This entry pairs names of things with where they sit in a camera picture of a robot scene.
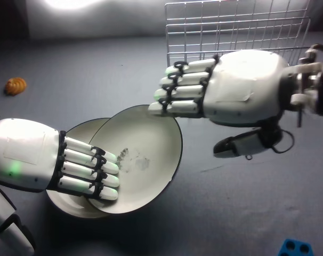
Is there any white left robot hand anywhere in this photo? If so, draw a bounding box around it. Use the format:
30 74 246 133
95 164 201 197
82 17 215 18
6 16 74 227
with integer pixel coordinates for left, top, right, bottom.
0 118 120 253

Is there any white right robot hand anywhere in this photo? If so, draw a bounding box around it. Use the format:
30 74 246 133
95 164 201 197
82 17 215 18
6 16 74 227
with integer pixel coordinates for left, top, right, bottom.
147 50 290 160

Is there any white plate with black rim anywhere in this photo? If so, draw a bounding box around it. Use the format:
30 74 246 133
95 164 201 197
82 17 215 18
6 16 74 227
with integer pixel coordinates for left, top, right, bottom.
45 117 117 219
88 105 183 215

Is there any grey table cloth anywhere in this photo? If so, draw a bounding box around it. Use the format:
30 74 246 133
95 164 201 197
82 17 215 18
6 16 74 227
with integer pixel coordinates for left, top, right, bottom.
0 34 323 256

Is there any white backdrop sheet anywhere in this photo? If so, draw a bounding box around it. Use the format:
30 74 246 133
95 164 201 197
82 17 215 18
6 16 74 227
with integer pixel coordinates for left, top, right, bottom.
28 0 323 39

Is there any blue pentagon block with holes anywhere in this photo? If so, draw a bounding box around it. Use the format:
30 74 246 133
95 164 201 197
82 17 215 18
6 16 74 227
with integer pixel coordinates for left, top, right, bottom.
279 238 316 256

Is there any silver wire dish rack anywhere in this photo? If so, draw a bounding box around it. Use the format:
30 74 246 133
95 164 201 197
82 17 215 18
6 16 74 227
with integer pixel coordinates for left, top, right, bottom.
164 0 311 67

